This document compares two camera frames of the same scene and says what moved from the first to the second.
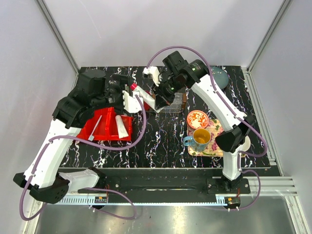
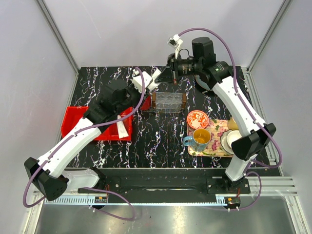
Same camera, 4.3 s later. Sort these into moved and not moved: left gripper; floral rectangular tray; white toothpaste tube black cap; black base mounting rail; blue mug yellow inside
Moved: left gripper
Not moved: white toothpaste tube black cap; blue mug yellow inside; floral rectangular tray; black base mounting rail
